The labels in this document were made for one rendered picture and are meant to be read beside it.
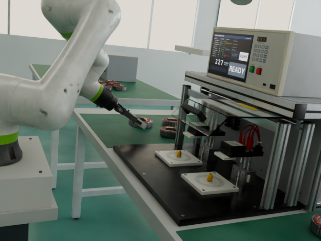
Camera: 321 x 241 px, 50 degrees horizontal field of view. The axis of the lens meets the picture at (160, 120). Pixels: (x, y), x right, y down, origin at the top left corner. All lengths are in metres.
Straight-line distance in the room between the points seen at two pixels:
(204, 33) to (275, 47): 5.45
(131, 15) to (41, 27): 1.45
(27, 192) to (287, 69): 0.86
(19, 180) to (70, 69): 0.33
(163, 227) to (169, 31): 5.44
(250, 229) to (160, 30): 5.35
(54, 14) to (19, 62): 4.47
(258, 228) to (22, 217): 0.67
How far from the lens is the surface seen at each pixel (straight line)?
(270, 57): 1.22
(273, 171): 1.13
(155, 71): 6.25
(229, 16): 6.90
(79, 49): 1.07
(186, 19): 6.42
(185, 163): 1.39
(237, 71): 1.34
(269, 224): 1.14
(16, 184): 1.03
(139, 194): 1.17
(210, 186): 1.22
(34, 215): 1.07
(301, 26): 8.08
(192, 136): 1.42
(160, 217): 1.05
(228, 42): 1.41
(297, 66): 1.21
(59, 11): 1.25
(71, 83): 1.00
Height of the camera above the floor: 1.26
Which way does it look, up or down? 14 degrees down
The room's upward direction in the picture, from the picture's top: 7 degrees clockwise
